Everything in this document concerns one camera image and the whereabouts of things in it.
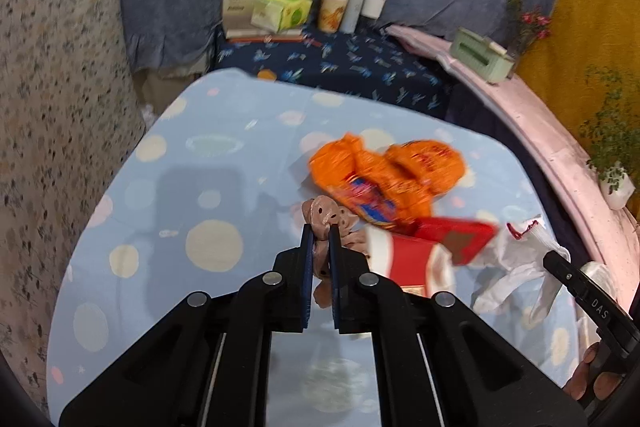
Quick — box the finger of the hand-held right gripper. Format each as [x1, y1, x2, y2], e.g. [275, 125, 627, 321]
[542, 249, 594, 306]

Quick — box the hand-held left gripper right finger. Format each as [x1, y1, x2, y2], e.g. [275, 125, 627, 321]
[327, 225, 587, 427]

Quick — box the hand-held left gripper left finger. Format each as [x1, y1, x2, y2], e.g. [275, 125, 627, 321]
[59, 223, 316, 427]

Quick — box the white drawstring pouch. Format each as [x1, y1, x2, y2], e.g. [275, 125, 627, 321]
[470, 217, 572, 326]

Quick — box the pink beige scrunchie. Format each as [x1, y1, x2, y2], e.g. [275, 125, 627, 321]
[300, 195, 372, 309]

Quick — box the person's right hand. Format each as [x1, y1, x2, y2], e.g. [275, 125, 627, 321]
[563, 341, 626, 404]

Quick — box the red and white pouch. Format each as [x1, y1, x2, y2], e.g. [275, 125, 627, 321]
[365, 216, 499, 299]

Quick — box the light blue planet-print tablecloth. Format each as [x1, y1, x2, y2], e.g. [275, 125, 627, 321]
[47, 68, 590, 427]

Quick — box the green plant in white pot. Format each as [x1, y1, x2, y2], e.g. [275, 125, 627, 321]
[579, 66, 640, 211]

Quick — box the pink cloth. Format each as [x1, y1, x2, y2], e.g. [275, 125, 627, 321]
[384, 24, 640, 270]

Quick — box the dark blue printed cloth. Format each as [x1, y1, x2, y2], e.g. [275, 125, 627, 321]
[214, 24, 455, 122]

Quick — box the green tissue box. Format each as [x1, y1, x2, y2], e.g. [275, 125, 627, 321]
[448, 27, 516, 86]

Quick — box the red pen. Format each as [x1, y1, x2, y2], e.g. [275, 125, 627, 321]
[227, 33, 309, 46]

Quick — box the glass vase with red flowers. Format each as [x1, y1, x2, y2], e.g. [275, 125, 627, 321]
[504, 0, 552, 58]

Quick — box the green tissue pack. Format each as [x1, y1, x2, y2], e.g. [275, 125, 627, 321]
[250, 0, 314, 34]

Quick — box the printed yellow can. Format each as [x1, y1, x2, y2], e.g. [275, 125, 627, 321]
[317, 0, 349, 32]

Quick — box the yellow cloth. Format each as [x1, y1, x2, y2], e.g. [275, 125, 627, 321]
[515, 0, 640, 168]

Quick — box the slim white bottle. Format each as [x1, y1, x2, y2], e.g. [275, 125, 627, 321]
[340, 0, 369, 34]

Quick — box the wide white bottle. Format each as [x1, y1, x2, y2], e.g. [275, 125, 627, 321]
[361, 0, 390, 20]

